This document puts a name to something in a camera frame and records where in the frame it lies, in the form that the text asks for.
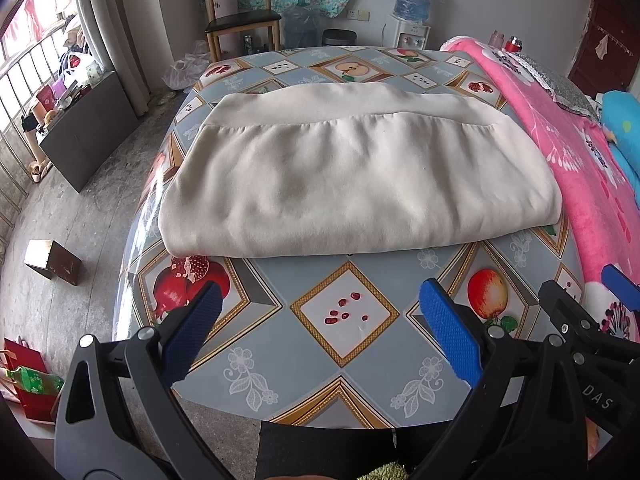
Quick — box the grey curtain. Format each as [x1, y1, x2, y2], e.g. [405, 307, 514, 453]
[70, 0, 151, 116]

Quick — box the small wooden stool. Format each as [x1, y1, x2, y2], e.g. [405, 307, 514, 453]
[24, 239, 82, 287]

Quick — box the empty clear water jug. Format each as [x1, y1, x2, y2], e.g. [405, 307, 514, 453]
[281, 7, 321, 52]

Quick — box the fruit print tablecloth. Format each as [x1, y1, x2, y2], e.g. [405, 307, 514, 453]
[112, 46, 586, 428]

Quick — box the dark red door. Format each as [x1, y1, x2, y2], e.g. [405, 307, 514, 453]
[569, 0, 640, 98]

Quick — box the beige zip jacket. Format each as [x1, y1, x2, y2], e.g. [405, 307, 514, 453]
[157, 82, 565, 259]

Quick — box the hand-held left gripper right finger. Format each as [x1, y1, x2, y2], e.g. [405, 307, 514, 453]
[419, 277, 588, 480]

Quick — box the grey low cabinet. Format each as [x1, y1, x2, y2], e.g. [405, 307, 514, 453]
[39, 70, 140, 193]

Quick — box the pink floral blanket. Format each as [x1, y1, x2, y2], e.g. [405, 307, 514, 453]
[440, 35, 640, 346]

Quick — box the white water dispenser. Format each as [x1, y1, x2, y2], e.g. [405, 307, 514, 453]
[382, 14, 431, 51]

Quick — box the silver lace cloth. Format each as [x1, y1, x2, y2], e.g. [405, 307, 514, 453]
[510, 50, 601, 121]

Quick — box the white plastic bag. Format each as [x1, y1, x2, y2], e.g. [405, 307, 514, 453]
[161, 52, 211, 92]

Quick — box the blue pillow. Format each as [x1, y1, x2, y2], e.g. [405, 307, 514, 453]
[597, 91, 640, 181]

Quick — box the dark trash bin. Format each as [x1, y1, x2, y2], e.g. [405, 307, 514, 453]
[321, 29, 358, 51]

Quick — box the wooden chair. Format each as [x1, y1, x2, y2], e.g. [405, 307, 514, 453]
[200, 0, 282, 63]

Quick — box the red paper bag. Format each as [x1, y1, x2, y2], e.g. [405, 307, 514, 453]
[0, 338, 58, 423]

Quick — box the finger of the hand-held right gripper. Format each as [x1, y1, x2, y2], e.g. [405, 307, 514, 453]
[601, 264, 640, 306]
[538, 280, 608, 367]

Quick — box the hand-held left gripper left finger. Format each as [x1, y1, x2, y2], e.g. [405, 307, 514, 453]
[54, 280, 236, 480]

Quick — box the green white fluffy cloth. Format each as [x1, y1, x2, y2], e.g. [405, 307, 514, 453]
[370, 462, 413, 480]

